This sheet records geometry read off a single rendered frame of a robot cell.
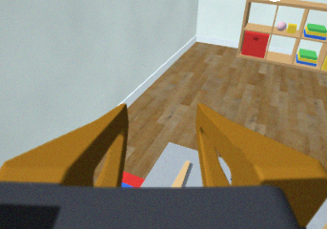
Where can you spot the tan tapered block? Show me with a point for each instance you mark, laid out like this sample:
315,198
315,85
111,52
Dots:
180,178

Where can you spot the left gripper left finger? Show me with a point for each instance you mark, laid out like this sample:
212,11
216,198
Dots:
71,159

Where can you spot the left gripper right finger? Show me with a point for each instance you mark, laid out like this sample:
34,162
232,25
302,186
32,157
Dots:
255,159

